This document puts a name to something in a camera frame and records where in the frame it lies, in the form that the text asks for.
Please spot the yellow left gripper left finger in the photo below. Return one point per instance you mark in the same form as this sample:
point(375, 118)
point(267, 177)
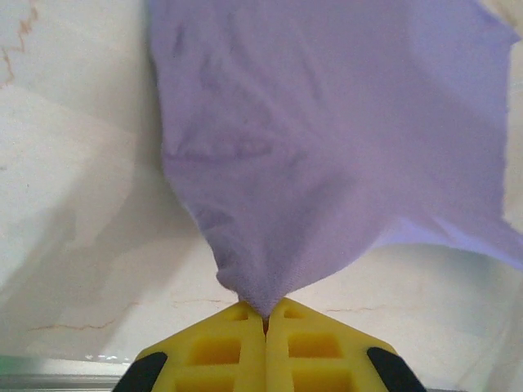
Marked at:
point(212, 359)

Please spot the purple t-shirt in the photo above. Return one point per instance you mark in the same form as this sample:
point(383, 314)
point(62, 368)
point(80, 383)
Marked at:
point(306, 143)

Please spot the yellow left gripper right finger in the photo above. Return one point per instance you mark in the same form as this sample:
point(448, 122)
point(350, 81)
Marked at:
point(318, 359)

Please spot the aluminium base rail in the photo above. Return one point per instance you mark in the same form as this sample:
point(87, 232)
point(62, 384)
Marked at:
point(61, 377)

